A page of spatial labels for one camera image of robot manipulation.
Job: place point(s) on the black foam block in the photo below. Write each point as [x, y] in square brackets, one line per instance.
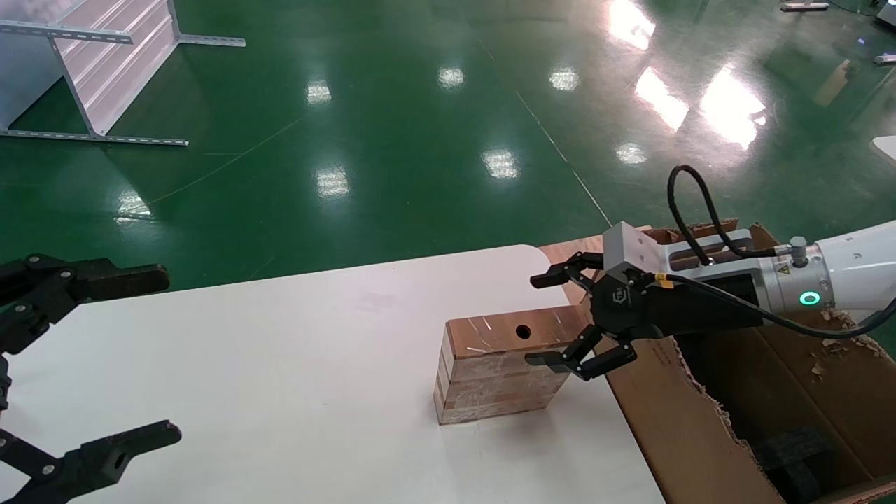
[798, 458]

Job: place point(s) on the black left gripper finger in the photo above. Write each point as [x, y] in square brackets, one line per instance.
[84, 278]
[101, 458]

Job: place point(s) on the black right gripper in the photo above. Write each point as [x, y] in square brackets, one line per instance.
[693, 308]

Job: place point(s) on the white rounded table corner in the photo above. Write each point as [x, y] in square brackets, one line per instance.
[885, 150]

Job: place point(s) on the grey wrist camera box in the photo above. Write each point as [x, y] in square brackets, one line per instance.
[630, 248]

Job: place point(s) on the white machine base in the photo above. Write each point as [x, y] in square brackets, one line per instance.
[887, 12]

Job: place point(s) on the grey metal floor foot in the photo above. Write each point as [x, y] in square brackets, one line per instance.
[805, 6]
[886, 59]

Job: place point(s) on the small brown box with hole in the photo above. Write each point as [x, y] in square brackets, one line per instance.
[490, 388]

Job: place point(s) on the big open cardboard box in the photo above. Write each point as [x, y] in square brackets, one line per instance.
[665, 420]

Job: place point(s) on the grey metal partition frame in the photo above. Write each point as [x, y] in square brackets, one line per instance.
[112, 70]

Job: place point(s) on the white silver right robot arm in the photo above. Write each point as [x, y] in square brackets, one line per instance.
[854, 269]

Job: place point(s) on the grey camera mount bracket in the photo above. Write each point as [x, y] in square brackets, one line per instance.
[700, 253]

